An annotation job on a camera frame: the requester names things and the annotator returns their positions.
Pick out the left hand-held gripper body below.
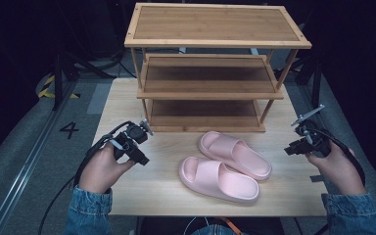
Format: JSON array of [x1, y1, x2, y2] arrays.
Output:
[[109, 118, 155, 161]]

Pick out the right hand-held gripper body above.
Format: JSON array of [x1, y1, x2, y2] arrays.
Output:
[[290, 104, 333, 159]]

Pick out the pink foam slipper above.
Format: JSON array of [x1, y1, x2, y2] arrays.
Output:
[[198, 130, 273, 182], [178, 156, 260, 206]]

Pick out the wooden three-tier shoe rack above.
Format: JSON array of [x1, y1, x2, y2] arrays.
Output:
[[123, 2, 313, 133]]

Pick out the person's right hand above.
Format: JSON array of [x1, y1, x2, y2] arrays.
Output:
[[305, 141, 368, 197]]

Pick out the person's left hand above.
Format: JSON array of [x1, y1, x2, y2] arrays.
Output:
[[77, 141, 137, 195]]

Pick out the grey tape piece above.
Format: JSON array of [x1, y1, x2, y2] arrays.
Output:
[[308, 174, 326, 184]]

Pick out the black metal stand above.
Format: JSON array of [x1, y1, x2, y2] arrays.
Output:
[[295, 60, 323, 110], [52, 52, 118, 112]]

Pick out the yellow black striped tape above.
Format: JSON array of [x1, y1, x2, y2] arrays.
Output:
[[37, 74, 81, 100]]

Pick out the person's denim lap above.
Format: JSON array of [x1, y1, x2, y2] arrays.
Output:
[[190, 224, 243, 235]]

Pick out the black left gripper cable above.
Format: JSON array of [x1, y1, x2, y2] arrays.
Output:
[[38, 120, 135, 235]]

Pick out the thin white cable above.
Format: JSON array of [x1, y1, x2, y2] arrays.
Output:
[[182, 215, 211, 235]]

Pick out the orange strap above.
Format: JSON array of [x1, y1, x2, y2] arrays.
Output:
[[219, 216, 243, 235]]

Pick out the metal floor rail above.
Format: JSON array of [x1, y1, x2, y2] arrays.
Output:
[[0, 81, 78, 235]]

